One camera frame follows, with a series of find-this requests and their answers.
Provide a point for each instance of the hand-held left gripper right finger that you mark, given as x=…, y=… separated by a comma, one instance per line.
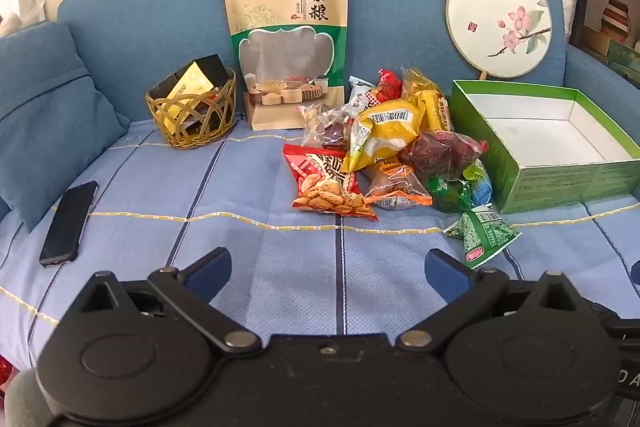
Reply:
x=447, y=274

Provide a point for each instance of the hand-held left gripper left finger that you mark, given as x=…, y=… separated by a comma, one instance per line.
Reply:
x=207, y=274

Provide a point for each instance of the green triangular snack packet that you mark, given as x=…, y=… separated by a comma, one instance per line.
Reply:
x=482, y=234

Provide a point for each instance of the small green snack packet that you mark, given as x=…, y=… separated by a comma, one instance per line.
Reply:
x=450, y=194

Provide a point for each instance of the blue green snack packet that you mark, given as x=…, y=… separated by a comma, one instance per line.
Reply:
x=479, y=184

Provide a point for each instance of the dark red dates packet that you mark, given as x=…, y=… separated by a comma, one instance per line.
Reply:
x=440, y=154

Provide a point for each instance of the green cardboard box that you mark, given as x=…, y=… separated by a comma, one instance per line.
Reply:
x=545, y=177

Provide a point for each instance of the red cracker snack packet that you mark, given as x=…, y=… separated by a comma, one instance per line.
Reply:
x=322, y=184

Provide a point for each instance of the yellow red-label snack packet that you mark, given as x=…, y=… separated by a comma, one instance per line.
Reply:
x=434, y=109

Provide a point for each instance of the blue plaid blanket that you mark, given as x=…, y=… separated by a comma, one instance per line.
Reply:
x=200, y=207

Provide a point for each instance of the orange brown snack packet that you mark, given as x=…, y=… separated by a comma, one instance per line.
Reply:
x=400, y=192

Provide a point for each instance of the woven wicker basket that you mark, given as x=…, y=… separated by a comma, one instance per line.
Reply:
x=192, y=129

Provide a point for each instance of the black smartphone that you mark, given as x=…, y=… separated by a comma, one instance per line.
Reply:
x=70, y=223

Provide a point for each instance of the clear nut snack packet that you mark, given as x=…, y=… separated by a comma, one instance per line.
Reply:
x=325, y=124

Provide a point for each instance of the black and gold box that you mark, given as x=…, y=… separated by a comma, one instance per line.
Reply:
x=197, y=79

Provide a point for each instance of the white snack packet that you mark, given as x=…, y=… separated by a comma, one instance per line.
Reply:
x=362, y=94

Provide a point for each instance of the blue cushion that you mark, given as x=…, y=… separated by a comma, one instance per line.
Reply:
x=50, y=117

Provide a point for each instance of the round floral fan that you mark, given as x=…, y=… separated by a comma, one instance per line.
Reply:
x=497, y=19

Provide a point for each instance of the large kraft grain pouch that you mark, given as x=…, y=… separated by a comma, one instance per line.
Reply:
x=290, y=17

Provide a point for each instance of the blue fabric sofa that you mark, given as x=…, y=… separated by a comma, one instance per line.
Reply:
x=400, y=7

